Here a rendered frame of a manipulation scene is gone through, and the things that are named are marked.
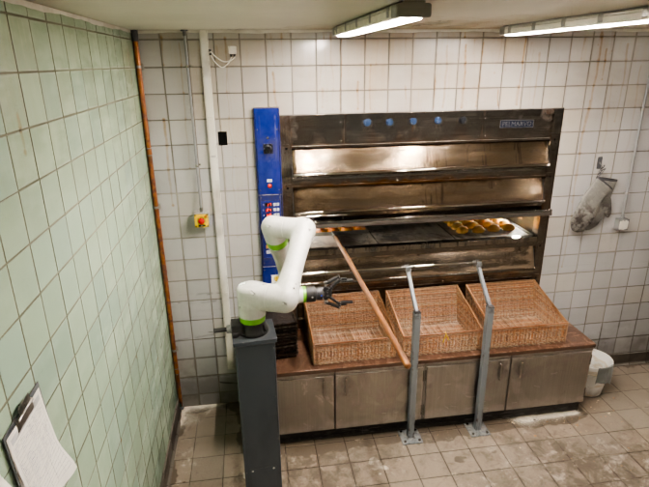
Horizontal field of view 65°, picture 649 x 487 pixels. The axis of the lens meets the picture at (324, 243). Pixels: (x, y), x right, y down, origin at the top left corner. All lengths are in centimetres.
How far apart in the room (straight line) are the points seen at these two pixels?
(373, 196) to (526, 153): 112
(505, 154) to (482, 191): 30
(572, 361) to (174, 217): 287
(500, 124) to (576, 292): 151
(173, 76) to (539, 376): 309
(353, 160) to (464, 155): 77
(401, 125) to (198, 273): 169
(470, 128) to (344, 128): 87
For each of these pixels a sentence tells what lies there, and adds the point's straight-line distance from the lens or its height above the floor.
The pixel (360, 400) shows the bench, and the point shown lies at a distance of 354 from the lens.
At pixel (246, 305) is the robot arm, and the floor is 136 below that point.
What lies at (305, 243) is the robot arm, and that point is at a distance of 251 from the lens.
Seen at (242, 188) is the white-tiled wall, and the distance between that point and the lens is 341.
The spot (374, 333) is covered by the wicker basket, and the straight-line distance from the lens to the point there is 372.
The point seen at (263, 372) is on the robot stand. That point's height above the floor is 102.
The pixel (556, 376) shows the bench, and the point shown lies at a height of 34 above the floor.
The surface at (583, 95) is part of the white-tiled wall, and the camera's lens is 402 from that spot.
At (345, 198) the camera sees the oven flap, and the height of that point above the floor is 154.
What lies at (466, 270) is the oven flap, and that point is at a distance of 392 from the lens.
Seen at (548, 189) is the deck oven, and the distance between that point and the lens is 403.
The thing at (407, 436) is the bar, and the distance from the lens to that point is 377.
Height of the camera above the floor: 242
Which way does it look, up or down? 20 degrees down
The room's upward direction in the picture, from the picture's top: 1 degrees counter-clockwise
